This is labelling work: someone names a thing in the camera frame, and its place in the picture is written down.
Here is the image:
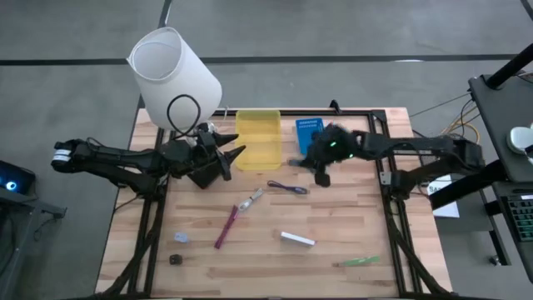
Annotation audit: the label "green flat stick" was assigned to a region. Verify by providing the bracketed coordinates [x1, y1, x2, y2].
[331, 255, 381, 268]

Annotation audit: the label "white lamp shade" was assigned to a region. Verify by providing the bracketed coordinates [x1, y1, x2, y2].
[127, 27, 223, 131]

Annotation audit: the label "black keyboard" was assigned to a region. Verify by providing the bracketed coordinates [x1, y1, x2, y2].
[505, 192, 533, 243]

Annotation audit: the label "white paper sheet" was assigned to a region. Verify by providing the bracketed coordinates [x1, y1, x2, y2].
[426, 174, 461, 219]

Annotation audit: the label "white round device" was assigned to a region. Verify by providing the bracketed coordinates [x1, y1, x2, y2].
[506, 123, 533, 156]

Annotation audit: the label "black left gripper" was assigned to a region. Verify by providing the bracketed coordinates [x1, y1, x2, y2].
[182, 122, 247, 177]

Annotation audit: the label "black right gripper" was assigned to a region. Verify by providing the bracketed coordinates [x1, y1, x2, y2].
[287, 123, 364, 188]

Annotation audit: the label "yellow cables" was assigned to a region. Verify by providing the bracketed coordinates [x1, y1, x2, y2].
[440, 104, 482, 145]

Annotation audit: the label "white rectangular box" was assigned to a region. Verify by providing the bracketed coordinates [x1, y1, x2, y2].
[279, 231, 317, 248]

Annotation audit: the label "magenta pen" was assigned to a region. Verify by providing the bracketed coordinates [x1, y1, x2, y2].
[213, 204, 241, 251]

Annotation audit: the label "black metal table frame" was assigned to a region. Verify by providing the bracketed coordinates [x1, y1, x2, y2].
[108, 107, 453, 300]

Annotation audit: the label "dark grey side stand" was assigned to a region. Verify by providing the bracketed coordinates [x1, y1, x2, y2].
[0, 190, 68, 298]

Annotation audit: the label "blue box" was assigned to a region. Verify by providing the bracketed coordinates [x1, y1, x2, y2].
[295, 117, 326, 157]

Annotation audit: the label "black lamp cable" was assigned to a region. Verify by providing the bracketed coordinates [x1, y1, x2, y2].
[167, 94, 202, 139]

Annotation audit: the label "black device with blue light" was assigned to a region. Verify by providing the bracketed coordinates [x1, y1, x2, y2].
[0, 159, 37, 196]

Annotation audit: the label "purple strap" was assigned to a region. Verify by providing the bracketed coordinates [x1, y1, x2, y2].
[266, 180, 311, 196]

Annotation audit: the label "yellow translucent bin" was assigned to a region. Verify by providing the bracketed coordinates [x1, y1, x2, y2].
[235, 109, 283, 172]

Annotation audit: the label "black side desk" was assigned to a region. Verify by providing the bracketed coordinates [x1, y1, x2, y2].
[467, 73, 533, 184]

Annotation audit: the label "black pole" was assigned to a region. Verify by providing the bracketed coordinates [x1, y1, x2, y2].
[485, 42, 533, 91]

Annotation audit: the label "black stand beam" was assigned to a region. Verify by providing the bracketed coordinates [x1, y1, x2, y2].
[428, 159, 510, 211]

